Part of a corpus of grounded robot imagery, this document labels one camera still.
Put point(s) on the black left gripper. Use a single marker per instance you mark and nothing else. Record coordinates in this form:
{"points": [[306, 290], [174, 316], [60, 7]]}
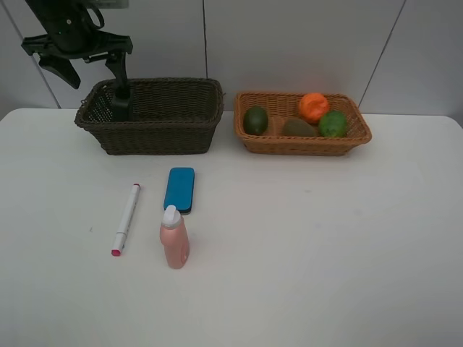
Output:
{"points": [[76, 38]]}

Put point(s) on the orange tangerine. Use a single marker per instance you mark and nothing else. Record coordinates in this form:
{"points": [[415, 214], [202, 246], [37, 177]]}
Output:
{"points": [[313, 106]]}

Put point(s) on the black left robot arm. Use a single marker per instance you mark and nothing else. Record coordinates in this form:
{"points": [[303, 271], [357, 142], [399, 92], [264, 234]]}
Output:
{"points": [[55, 9]]}

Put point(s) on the brown kiwi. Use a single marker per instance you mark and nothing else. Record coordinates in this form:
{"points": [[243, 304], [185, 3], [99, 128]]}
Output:
{"points": [[298, 128]]}

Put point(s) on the dark green pump bottle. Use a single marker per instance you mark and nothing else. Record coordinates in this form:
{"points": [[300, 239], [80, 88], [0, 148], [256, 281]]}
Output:
{"points": [[121, 106]]}

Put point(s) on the dark brown wicker basket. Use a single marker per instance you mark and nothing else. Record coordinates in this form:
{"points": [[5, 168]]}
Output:
{"points": [[170, 116]]}

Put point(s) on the blue whiteboard eraser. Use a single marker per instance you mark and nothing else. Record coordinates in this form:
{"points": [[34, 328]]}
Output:
{"points": [[180, 189]]}

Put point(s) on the pink bottle white cap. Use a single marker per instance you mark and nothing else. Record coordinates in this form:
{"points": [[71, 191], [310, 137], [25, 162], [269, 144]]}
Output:
{"points": [[174, 238]]}

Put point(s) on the dark green avocado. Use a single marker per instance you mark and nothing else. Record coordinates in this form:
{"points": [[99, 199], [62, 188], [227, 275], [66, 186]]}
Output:
{"points": [[255, 121]]}

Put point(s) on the white marker red caps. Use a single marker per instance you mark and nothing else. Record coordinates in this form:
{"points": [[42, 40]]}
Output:
{"points": [[123, 229]]}

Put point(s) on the bright green lime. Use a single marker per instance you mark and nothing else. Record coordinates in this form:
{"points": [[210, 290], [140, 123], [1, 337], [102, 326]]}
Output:
{"points": [[333, 125]]}

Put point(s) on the orange wicker basket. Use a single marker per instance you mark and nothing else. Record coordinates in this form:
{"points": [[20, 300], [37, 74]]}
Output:
{"points": [[280, 107]]}

